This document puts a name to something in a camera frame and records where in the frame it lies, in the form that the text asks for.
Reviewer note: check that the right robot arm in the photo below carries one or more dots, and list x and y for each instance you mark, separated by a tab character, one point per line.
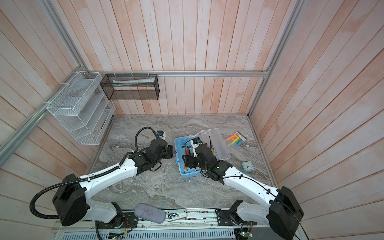
277	208

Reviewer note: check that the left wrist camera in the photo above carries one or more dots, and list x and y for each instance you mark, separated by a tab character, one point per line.
161	134

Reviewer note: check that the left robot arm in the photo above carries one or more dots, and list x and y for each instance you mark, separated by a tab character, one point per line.
73	199

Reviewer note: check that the orange black screwdriver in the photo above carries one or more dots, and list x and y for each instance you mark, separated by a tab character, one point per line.
211	145

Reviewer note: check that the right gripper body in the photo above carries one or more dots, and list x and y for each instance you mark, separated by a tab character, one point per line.
204	166

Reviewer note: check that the white wire mesh shelf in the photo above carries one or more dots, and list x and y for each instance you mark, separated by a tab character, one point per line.
84	113

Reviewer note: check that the blue plastic tool box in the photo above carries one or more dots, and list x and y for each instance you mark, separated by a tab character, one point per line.
184	147

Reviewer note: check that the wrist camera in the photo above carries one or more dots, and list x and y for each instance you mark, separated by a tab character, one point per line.
195	143
161	134

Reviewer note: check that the grey fabric pouch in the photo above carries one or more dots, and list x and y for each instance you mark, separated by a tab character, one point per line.
150	213

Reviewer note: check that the pack of coloured markers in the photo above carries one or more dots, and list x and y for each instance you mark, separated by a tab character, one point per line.
236	139

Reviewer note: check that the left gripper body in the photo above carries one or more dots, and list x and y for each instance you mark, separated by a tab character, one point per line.
167	154

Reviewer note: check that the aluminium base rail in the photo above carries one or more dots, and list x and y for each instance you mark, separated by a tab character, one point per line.
182	224

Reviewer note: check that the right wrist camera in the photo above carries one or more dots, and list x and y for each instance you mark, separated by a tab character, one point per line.
195	143

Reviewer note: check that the black mesh wall basket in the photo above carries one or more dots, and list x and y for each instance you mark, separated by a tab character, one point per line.
131	87

